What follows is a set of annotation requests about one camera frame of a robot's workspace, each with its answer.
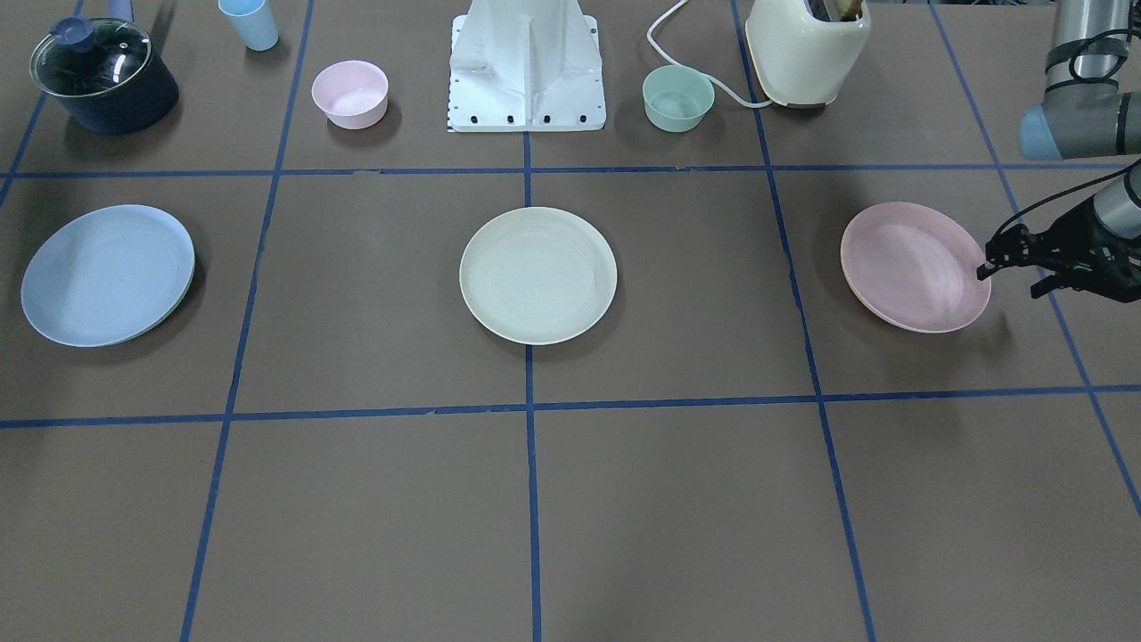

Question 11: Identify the blue plate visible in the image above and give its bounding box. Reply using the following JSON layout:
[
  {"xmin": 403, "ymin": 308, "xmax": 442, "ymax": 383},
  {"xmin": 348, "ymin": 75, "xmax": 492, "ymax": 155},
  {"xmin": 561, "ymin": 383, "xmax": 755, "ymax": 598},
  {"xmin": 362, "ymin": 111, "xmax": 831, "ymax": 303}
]
[{"xmin": 21, "ymin": 204, "xmax": 195, "ymax": 347}]

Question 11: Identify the cream toaster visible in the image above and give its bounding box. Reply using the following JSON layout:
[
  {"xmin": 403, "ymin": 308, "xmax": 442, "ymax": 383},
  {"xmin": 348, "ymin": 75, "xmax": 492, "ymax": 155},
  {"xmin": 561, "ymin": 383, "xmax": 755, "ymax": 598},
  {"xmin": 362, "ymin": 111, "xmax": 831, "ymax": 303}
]
[{"xmin": 744, "ymin": 1, "xmax": 872, "ymax": 109}]

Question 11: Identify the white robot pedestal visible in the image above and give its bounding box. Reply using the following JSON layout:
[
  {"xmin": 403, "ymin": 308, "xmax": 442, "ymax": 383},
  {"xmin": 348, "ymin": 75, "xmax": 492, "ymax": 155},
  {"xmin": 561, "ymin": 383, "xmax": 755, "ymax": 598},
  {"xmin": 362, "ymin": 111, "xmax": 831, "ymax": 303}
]
[{"xmin": 446, "ymin": 1, "xmax": 607, "ymax": 133}]

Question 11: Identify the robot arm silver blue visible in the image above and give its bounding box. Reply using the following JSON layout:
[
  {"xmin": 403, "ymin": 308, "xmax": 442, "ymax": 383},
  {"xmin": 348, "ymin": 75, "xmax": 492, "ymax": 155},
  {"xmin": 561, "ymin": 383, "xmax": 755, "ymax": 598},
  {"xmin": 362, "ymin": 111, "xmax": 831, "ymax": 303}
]
[{"xmin": 976, "ymin": 1, "xmax": 1140, "ymax": 303}]

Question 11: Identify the pink plate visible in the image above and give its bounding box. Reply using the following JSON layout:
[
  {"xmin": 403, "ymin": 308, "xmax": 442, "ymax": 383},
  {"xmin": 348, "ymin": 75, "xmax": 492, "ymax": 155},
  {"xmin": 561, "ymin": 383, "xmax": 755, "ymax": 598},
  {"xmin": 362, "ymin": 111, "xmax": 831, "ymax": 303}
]
[{"xmin": 840, "ymin": 201, "xmax": 992, "ymax": 333}]

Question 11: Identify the white toaster power cable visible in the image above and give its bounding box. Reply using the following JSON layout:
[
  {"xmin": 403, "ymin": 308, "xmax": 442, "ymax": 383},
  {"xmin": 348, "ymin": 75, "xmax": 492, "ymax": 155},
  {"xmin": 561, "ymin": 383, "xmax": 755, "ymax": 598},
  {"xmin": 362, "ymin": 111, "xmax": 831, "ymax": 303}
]
[{"xmin": 646, "ymin": 0, "xmax": 772, "ymax": 109}]

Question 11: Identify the green bowl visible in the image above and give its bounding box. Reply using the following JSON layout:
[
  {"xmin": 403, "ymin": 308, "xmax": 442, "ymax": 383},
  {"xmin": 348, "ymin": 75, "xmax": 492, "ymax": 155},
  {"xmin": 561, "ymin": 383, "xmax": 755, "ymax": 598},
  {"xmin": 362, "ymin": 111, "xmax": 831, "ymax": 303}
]
[{"xmin": 641, "ymin": 64, "xmax": 717, "ymax": 133}]

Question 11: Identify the dark blue pot with lid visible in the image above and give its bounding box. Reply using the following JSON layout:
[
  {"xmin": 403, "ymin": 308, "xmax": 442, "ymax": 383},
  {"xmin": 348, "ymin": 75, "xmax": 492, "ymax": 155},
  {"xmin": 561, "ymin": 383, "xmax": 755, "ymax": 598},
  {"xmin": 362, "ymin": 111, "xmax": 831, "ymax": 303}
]
[{"xmin": 29, "ymin": 1, "xmax": 180, "ymax": 135}]

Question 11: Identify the pink bowl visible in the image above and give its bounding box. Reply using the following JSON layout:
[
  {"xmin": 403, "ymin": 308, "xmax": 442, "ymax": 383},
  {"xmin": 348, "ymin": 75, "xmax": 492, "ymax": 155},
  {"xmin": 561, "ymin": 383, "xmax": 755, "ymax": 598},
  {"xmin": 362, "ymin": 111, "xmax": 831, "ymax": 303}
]
[{"xmin": 310, "ymin": 60, "xmax": 389, "ymax": 130}]

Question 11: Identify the light blue cup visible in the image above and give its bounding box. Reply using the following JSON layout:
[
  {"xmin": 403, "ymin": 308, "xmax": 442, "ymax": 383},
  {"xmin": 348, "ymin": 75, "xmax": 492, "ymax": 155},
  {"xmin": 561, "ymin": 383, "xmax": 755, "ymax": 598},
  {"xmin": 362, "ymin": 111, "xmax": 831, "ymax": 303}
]
[{"xmin": 218, "ymin": 0, "xmax": 280, "ymax": 52}]

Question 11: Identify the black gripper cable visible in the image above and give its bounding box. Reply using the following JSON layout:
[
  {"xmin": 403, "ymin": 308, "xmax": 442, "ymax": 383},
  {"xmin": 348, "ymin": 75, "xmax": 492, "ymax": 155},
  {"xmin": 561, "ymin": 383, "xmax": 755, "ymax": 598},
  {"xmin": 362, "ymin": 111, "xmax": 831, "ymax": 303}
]
[{"xmin": 1012, "ymin": 27, "xmax": 1141, "ymax": 235}]

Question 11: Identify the beige plate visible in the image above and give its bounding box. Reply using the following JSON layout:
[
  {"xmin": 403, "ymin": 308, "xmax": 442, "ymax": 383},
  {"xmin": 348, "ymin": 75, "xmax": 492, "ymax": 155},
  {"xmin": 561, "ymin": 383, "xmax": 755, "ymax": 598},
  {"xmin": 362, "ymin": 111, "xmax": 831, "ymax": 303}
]
[{"xmin": 459, "ymin": 208, "xmax": 620, "ymax": 346}]

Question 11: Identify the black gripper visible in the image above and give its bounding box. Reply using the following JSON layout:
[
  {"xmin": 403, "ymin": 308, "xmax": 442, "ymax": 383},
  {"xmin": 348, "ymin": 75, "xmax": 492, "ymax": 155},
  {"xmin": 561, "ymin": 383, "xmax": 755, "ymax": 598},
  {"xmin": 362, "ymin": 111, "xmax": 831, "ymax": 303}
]
[{"xmin": 976, "ymin": 196, "xmax": 1140, "ymax": 303}]

